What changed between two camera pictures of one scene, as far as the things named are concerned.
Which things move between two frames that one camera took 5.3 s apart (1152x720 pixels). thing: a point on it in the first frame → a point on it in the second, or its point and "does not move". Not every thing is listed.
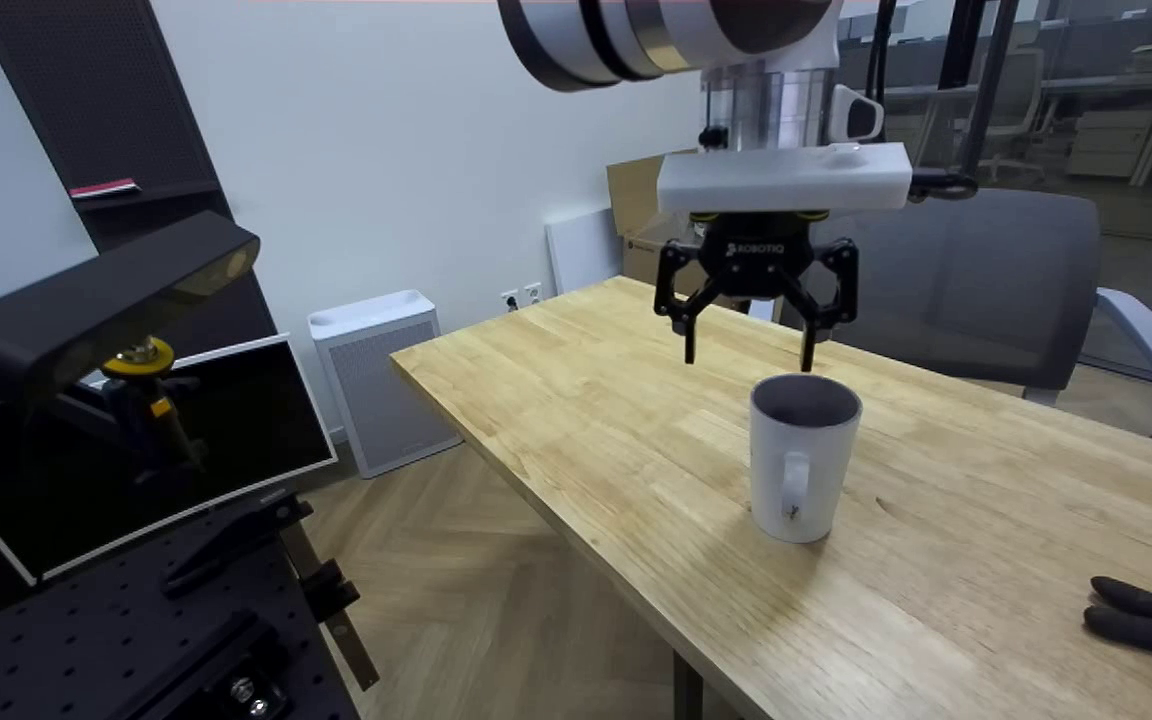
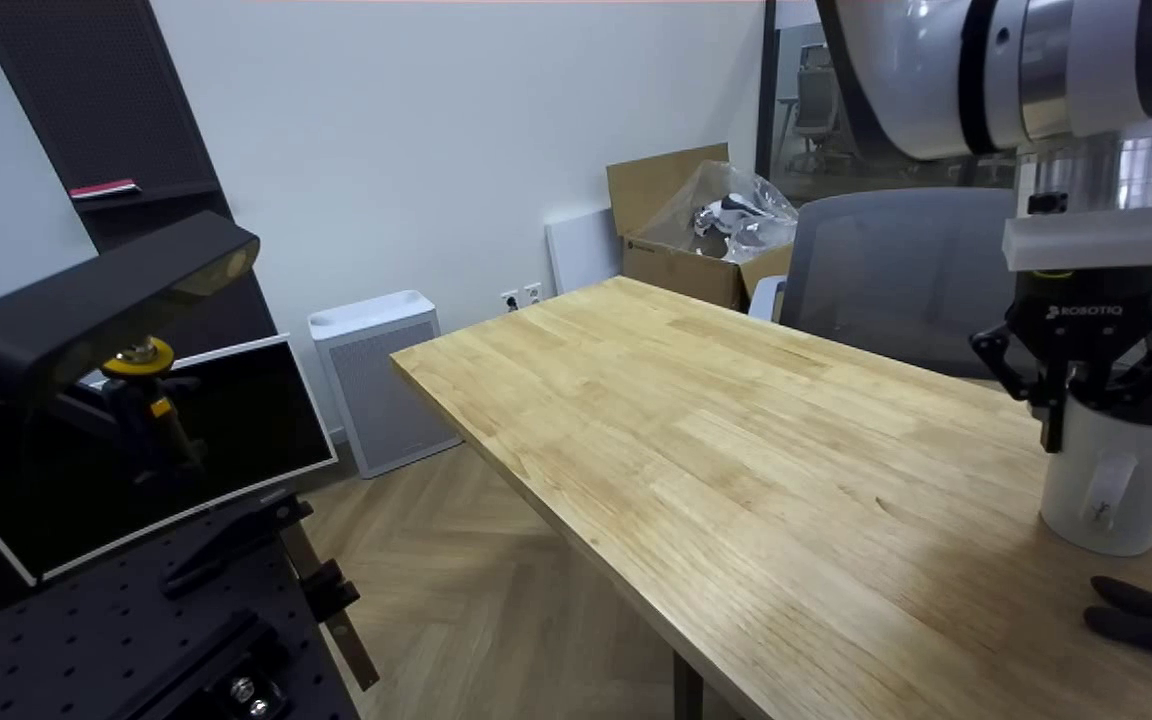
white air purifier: (373, 409) does not move
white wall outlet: (522, 297) does not move
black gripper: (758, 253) → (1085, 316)
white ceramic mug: (800, 440) → (1125, 479)
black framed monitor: (105, 460) does not move
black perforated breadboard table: (207, 621) does not move
